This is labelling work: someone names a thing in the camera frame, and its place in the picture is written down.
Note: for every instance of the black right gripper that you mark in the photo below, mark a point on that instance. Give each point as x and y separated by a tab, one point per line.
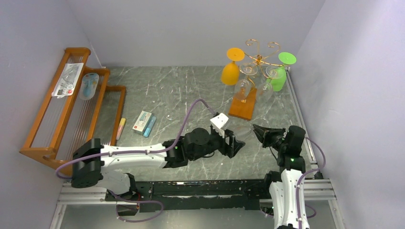
275	138

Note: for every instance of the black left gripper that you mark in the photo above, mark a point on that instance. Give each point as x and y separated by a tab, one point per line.
234	146

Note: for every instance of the clear wine glass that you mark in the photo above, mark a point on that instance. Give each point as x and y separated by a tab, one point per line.
266	89
244	86
169	96

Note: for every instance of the green plastic wine glass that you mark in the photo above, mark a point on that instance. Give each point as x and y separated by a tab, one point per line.
286	59

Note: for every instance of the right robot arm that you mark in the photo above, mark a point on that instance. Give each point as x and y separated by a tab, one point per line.
286	187

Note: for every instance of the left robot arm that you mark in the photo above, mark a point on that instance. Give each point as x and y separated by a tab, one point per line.
97	164

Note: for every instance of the yellow plastic wine glass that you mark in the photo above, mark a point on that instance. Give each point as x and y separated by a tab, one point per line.
230	73

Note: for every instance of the blue marker pen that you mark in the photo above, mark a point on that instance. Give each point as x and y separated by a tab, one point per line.
149	126

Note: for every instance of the small white blue box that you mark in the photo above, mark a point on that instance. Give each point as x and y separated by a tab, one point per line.
142	122

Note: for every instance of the yellow pink marker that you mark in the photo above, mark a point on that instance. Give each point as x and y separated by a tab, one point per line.
120	128

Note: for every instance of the light blue packaged item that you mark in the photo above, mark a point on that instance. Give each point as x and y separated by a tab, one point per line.
88	86

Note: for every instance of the wooden tiered shelf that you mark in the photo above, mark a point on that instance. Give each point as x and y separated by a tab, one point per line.
62	125

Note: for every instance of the white packaged item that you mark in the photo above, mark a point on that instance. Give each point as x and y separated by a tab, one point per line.
68	79

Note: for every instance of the gold wire rack wooden base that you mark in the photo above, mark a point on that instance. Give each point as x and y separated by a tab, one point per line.
245	110

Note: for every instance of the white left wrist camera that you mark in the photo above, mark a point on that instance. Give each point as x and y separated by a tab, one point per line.
219	123

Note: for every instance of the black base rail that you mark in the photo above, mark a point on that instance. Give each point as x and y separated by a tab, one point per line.
208	194

